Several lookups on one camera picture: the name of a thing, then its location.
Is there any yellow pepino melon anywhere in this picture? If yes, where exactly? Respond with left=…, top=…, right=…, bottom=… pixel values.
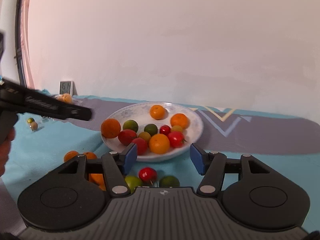
left=60, top=93, right=73, bottom=103

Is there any pale green lime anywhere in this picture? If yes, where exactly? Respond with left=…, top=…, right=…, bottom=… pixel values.
left=124, top=175, right=144, bottom=193

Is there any red tomato with stem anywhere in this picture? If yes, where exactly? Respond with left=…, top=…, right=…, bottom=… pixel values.
left=168, top=131, right=185, bottom=148

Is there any large orange tangerine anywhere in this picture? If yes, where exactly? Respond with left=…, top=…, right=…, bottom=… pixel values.
left=149, top=134, right=170, bottom=154

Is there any dark green lime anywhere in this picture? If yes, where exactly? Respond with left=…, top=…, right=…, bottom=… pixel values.
left=144, top=124, right=158, bottom=136

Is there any brown longan fruit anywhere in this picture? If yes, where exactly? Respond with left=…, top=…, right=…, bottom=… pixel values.
left=171, top=125, right=184, bottom=133
left=138, top=131, right=151, bottom=142

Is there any green yellow lime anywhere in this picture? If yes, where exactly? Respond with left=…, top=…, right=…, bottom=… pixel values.
left=123, top=120, right=139, bottom=132

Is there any person left hand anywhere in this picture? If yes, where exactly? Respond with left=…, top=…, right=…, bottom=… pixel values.
left=0, top=128, right=16, bottom=176

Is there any white digital clock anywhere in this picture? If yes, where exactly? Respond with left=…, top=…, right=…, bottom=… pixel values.
left=59, top=81, right=74, bottom=95

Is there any small green kumquat in tray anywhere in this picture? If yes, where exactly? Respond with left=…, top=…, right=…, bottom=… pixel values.
left=27, top=118, right=35, bottom=124

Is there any clear plastic fruit tray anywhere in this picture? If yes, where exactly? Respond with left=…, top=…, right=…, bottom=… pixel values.
left=25, top=92, right=73, bottom=120

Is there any small brown fruit in tray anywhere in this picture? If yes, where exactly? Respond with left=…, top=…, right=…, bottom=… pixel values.
left=29, top=121, right=39, bottom=131

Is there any white blue patterned bowl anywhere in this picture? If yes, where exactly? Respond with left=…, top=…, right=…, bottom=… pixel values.
left=100, top=102, right=204, bottom=163

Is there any blue grey patterned tablecloth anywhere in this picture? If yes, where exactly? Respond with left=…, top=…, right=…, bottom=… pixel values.
left=1, top=96, right=319, bottom=234

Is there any dark window frame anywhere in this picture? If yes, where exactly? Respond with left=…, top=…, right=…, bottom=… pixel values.
left=14, top=0, right=27, bottom=87

